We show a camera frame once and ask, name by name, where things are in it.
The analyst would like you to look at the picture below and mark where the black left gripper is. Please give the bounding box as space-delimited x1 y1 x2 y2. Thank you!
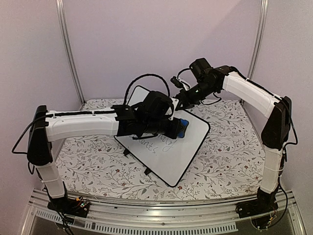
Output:
143 117 183 140

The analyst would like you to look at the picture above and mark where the white whiteboard black frame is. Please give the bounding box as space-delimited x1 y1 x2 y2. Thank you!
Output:
113 85 211 188

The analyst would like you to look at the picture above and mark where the blue whiteboard eraser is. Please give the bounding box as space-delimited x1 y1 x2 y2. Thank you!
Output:
177 118 189 139

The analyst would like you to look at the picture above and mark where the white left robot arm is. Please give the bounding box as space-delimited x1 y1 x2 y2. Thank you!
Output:
27 91 189 212

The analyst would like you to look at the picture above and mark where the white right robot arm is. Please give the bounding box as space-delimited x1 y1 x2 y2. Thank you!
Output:
176 58 291 194

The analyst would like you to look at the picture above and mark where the floral patterned table mat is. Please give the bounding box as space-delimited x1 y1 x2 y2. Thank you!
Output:
56 100 265 201

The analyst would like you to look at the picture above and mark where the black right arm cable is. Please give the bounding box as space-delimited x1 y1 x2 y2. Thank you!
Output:
177 68 194 81

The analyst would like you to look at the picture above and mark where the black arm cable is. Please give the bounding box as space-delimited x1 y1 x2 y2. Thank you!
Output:
177 68 194 81
124 74 171 106

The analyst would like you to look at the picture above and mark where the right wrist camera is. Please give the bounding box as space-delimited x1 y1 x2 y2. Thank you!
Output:
170 76 183 89

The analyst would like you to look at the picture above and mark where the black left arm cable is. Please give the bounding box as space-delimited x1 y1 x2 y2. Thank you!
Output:
124 74 171 106

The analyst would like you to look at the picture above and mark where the right aluminium frame post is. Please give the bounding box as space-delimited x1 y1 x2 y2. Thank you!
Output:
247 0 268 79

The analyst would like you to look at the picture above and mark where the aluminium frame post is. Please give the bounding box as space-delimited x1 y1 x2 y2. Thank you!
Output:
56 0 85 104
247 0 268 79

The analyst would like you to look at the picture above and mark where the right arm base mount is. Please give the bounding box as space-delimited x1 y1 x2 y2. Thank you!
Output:
235 191 278 218

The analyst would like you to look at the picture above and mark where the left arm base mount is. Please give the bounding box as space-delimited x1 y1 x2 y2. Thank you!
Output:
47 195 90 218

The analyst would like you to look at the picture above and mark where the left aluminium frame post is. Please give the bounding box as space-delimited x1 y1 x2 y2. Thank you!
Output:
56 0 85 104

